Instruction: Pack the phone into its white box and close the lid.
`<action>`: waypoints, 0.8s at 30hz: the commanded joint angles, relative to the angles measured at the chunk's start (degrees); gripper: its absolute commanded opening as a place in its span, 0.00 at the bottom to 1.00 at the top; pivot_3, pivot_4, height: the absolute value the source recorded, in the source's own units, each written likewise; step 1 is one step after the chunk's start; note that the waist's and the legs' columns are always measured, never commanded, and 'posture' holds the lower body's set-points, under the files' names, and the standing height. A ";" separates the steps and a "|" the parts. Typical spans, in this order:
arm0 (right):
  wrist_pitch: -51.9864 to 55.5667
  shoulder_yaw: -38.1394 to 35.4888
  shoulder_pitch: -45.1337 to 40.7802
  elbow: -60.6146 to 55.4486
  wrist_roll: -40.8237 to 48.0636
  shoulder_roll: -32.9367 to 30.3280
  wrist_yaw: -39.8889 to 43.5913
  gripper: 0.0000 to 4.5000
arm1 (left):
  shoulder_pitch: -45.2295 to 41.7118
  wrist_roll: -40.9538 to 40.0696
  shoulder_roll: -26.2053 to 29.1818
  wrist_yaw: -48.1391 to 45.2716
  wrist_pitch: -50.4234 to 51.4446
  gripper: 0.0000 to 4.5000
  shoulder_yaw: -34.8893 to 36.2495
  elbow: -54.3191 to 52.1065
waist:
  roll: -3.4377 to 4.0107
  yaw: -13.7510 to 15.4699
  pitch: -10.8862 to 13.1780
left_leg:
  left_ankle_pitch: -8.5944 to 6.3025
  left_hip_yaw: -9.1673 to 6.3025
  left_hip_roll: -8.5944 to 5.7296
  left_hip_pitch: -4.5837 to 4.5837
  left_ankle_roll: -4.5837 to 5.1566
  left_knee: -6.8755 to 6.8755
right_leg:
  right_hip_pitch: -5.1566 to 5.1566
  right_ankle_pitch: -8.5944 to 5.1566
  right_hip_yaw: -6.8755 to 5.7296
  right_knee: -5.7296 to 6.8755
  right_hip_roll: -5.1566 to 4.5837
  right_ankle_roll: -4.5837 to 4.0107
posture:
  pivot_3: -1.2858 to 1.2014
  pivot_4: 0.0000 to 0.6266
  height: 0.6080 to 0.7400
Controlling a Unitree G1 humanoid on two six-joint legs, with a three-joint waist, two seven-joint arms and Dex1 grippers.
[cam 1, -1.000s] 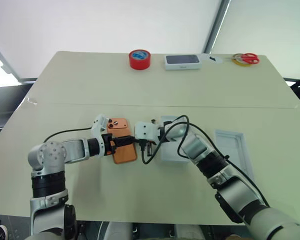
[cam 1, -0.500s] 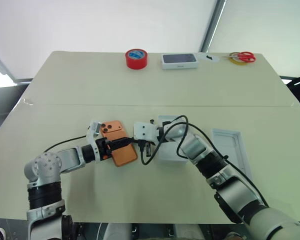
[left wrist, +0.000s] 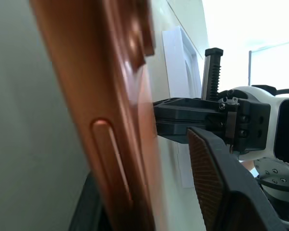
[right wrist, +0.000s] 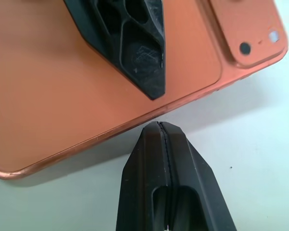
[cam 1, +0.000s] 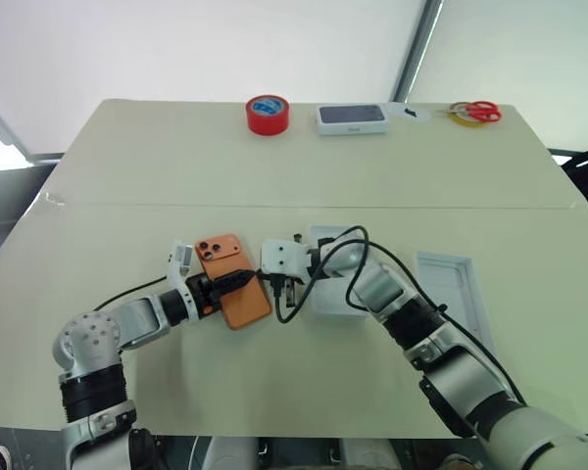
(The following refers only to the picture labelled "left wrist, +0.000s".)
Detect copper orange smartphone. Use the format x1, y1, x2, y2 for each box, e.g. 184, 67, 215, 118
28, 0, 171, 231

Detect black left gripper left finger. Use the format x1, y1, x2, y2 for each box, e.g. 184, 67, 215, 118
68, 172, 109, 231

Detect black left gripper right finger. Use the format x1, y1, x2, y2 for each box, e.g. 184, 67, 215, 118
187, 127, 288, 231

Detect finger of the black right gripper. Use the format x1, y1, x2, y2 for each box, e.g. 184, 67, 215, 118
155, 117, 223, 144
153, 97, 222, 121

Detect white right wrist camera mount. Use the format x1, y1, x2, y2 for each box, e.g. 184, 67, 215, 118
231, 84, 289, 165

